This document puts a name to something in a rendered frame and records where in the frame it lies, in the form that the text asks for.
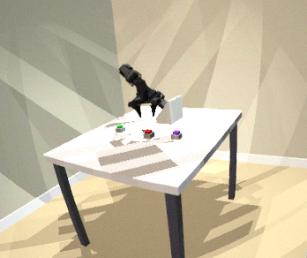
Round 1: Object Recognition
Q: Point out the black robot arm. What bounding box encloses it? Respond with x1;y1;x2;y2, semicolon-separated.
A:
119;64;167;109

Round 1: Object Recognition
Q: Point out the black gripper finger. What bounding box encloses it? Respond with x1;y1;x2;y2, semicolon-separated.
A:
150;103;158;117
131;105;141;118

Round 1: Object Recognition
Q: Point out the red button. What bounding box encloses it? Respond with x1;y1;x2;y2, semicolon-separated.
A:
143;130;154;139

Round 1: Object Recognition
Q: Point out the green button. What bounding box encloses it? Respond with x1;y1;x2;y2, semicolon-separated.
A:
116;125;125;133

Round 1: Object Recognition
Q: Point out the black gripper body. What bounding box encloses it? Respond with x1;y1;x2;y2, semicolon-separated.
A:
128;89;161;107

